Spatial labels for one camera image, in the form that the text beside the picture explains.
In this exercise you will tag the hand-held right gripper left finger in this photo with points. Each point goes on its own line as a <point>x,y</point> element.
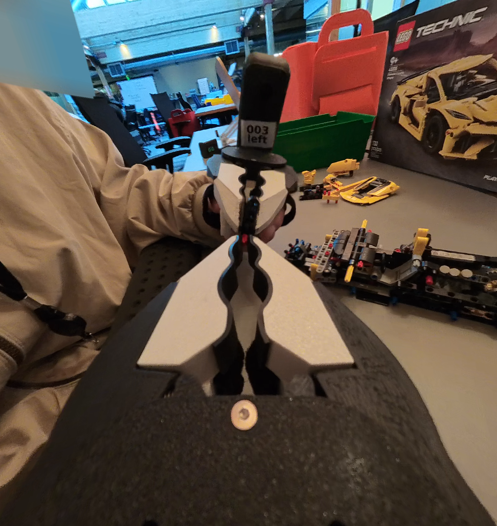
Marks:
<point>182,324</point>

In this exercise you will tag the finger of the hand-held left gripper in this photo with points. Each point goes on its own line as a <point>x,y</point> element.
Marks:
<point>230,197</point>
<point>273,193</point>

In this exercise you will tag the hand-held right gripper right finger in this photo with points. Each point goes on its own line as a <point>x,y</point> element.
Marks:
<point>306,324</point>

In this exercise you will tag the black toy car chassis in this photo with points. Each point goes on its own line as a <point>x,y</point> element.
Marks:
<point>396,267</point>

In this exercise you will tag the person's left forearm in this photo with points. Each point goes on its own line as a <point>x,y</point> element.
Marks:
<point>149,197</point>

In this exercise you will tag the grey desk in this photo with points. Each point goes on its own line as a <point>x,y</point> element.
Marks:
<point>437,370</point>

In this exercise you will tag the person's left hand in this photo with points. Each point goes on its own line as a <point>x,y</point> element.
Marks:
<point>273,233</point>

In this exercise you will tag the tan board white stand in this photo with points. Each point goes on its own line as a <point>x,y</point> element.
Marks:
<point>227,78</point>

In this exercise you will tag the black toy subassembly red pins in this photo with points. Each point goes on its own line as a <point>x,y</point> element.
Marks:
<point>312,192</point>

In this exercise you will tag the yellow storage bin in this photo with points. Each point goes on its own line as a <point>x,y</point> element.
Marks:
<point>219,99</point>

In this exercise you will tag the black device green lights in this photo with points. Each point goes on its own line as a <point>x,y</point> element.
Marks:
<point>209,148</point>

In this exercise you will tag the yellow toy beam red pins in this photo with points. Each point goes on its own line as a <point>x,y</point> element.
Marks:
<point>330,197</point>

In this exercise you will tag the yellow toy hood section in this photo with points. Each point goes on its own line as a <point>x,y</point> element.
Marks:
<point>343,166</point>

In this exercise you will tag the green plastic bin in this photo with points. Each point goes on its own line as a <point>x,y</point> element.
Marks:
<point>326,139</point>

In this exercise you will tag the red plastic bin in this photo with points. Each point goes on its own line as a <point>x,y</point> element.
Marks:
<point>343,74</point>

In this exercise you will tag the yellow toy car side panel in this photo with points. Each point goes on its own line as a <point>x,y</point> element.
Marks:
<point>371,191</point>

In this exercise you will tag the whiteboard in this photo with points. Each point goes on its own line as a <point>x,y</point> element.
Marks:
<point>137,92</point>

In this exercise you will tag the black office chair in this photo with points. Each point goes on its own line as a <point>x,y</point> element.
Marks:
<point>108,123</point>

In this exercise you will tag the dark toy set box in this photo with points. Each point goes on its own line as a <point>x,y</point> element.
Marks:
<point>450,102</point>

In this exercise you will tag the small yellow toy bracket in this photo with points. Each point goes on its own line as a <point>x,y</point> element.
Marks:
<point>309,176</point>

